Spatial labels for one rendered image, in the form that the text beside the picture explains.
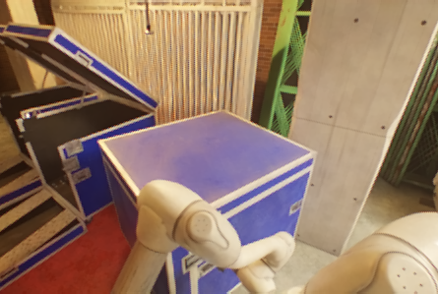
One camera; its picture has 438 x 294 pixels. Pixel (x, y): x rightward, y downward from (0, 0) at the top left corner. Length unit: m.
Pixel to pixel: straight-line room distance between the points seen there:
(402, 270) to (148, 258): 0.56
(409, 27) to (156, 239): 1.64
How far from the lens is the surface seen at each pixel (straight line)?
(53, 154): 3.24
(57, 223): 2.78
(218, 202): 1.22
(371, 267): 0.39
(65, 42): 2.13
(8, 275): 2.65
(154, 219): 0.68
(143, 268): 0.74
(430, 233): 0.52
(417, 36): 1.79
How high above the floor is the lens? 1.89
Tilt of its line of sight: 29 degrees down
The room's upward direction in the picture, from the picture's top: 2 degrees clockwise
